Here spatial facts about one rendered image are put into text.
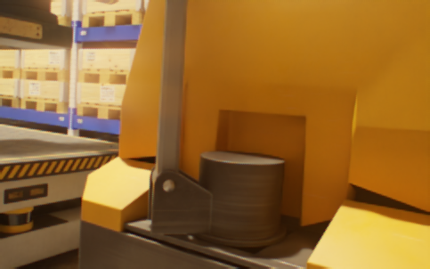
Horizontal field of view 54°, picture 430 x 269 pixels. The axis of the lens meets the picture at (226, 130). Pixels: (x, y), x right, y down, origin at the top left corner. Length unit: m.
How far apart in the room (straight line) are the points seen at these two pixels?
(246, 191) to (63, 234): 0.77
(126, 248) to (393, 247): 0.50
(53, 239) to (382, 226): 0.97
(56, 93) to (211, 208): 4.20
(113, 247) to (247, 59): 0.49
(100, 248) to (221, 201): 0.31
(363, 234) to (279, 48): 0.41
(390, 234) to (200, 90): 0.51
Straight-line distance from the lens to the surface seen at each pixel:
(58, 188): 1.36
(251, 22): 0.97
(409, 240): 0.73
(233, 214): 0.79
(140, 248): 0.88
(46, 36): 1.64
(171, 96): 0.78
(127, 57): 4.12
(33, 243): 1.36
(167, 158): 0.79
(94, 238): 0.97
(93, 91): 4.43
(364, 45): 0.85
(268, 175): 0.79
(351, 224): 0.76
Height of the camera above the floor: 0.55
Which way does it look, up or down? 4 degrees down
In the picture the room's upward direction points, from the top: 4 degrees clockwise
